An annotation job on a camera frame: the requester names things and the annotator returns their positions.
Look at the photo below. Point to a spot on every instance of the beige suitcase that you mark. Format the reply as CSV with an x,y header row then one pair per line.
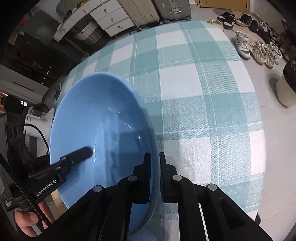
x,y
138,10

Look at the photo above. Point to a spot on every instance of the woven laundry basket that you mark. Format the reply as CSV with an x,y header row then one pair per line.
x,y
87,33

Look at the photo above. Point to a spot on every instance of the blue bowl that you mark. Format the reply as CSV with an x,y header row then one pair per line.
x,y
99,115

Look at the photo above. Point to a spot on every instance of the white desk with drawers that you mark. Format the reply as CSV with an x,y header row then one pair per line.
x,y
108,16

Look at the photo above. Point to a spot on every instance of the wooden door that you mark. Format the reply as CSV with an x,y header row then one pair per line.
x,y
222,2

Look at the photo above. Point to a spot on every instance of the teal checked tablecloth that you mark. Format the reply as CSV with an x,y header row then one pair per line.
x,y
196,92

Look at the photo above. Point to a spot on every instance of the dark grey refrigerator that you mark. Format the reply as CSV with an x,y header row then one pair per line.
x,y
34,46

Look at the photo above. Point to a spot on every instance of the silver suitcase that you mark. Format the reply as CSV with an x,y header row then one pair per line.
x,y
172,8

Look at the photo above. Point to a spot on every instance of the wooden shoe rack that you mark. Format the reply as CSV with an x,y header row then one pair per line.
x,y
289,39

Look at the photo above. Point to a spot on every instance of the person's left hand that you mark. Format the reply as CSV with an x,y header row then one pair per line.
x,y
25,221

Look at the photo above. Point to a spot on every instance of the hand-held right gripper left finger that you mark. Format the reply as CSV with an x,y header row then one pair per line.
x,y
146,176

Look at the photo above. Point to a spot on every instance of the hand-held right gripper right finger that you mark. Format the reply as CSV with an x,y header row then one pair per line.
x,y
165,176

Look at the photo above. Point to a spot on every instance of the white trash bin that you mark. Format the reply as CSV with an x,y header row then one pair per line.
x,y
285,90

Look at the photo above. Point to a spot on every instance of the grey rounded frame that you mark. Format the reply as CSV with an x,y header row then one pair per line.
x,y
66,4

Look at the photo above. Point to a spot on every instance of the white kettle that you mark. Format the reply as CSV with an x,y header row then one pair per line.
x,y
38,119

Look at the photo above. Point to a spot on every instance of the scattered shoes pile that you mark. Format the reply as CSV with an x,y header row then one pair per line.
x,y
256,48

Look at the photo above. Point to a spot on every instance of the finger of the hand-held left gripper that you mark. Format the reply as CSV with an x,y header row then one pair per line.
x,y
78,156

